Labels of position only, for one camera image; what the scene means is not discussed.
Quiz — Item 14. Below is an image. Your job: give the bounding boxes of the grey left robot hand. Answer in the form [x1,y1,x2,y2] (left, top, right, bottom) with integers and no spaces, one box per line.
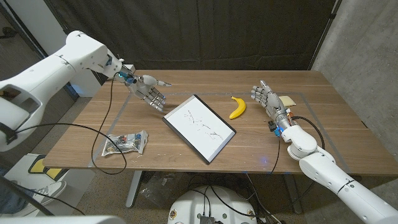
[126,74,172,113]

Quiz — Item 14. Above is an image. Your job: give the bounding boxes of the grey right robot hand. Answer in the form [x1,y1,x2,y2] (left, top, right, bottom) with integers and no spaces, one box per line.
[251,80,294,130]

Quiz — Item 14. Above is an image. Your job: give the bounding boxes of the pale yellow sponge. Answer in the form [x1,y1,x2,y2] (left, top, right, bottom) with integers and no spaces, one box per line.
[278,95,297,108]

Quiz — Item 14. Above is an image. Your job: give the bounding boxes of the small black-framed whiteboard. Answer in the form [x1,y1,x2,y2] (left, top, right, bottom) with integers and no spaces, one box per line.
[162,94,237,165]

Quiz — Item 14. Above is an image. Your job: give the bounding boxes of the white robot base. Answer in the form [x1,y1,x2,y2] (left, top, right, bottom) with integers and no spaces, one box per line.
[167,185,258,224]

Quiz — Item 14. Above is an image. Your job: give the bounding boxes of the yellow toy banana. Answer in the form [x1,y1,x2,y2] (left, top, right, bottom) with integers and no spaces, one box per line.
[229,96,247,120]

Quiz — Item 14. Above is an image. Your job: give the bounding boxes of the clear plastic package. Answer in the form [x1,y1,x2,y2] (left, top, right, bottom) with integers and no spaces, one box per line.
[101,129,149,157]

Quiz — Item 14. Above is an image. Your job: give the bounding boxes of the black backdrop curtain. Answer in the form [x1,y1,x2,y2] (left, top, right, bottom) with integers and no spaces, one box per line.
[43,0,343,85]

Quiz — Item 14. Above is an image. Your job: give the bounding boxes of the grey table leg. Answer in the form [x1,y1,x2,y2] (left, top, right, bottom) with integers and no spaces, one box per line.
[125,170,144,208]
[283,174,303,215]

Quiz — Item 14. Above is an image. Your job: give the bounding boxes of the clear plastic bag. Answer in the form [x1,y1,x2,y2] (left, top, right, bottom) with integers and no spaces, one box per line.
[138,171,185,208]

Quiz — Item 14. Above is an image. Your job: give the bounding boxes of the grey sneaker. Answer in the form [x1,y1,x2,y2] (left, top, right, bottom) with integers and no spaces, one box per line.
[30,180,68,207]

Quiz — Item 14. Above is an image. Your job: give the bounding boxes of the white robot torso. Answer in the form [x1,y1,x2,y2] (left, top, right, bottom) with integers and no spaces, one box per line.
[0,215,127,224]

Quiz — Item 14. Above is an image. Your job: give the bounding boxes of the blue jeans leg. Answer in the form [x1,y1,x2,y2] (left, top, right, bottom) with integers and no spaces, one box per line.
[0,186,35,216]

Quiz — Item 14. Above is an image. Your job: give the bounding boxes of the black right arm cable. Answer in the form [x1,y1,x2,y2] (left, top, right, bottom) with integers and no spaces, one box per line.
[267,115,326,175]

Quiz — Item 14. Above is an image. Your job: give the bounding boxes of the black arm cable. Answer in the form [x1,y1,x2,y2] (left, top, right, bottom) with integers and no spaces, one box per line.
[267,115,326,175]
[9,73,128,175]

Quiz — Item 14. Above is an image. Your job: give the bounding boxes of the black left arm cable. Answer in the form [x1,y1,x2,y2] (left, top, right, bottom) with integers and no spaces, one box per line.
[9,73,128,175]

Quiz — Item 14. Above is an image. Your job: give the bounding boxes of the black door handle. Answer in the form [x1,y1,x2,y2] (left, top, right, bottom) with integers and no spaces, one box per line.
[0,26,18,40]

